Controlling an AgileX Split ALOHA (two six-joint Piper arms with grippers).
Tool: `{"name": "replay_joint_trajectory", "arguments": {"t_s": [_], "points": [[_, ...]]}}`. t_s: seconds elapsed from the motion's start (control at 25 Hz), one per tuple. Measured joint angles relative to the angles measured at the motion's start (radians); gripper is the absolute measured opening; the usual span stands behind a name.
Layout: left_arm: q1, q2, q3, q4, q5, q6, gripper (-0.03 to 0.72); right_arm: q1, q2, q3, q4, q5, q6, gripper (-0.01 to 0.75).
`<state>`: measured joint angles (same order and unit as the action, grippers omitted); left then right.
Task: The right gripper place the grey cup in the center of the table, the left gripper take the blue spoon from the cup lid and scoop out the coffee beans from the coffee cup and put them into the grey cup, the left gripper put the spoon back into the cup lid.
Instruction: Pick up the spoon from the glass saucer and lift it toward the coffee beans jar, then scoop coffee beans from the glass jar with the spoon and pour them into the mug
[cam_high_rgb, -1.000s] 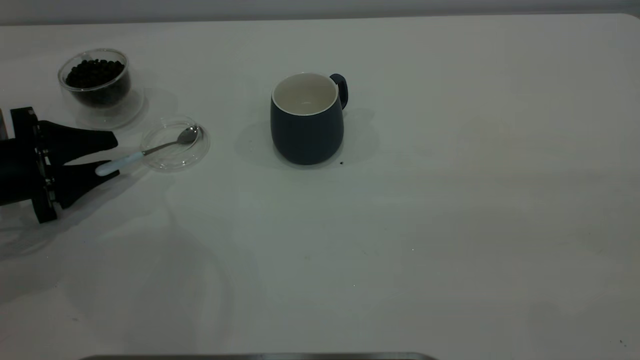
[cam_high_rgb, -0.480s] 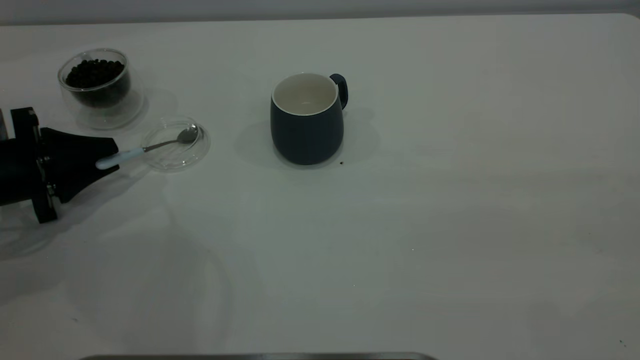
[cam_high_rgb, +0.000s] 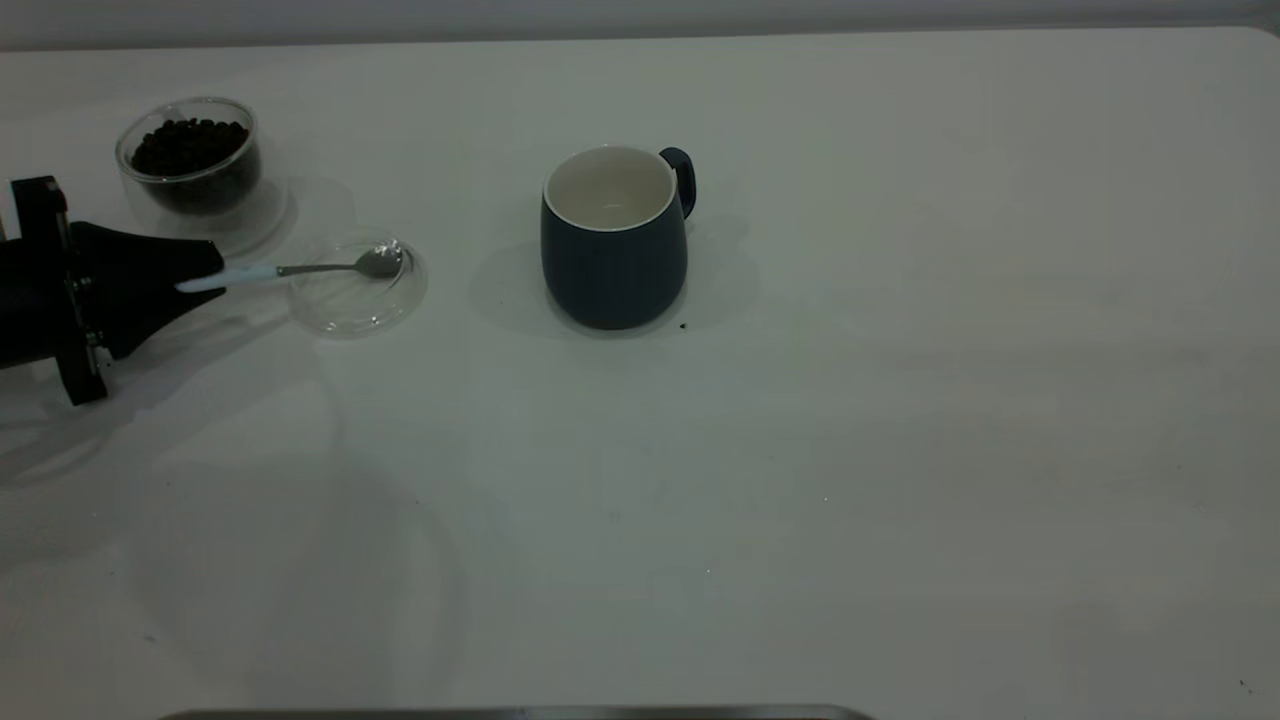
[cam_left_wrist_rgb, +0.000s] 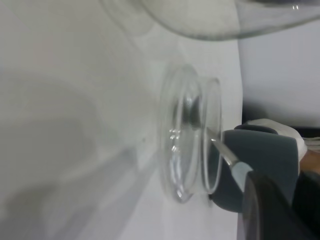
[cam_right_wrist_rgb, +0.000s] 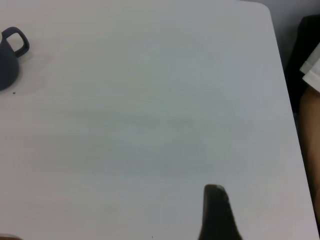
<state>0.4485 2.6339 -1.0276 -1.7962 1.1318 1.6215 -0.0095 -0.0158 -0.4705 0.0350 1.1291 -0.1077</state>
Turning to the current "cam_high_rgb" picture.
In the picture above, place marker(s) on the clear glass saucer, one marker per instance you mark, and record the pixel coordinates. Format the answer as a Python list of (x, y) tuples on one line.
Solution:
[(350, 310)]

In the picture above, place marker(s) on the clear double-wall glass bowl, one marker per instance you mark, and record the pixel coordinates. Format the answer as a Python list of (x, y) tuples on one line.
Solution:
[(235, 215)]

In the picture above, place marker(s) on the dark grey cup white inside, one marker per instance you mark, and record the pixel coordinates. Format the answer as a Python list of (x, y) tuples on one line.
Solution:
[(612, 275)]

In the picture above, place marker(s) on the dark coffee beans pile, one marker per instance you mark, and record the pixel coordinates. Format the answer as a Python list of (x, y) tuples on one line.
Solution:
[(190, 150)]

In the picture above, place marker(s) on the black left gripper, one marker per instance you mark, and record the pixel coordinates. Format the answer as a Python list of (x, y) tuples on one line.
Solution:
[(40, 300)]

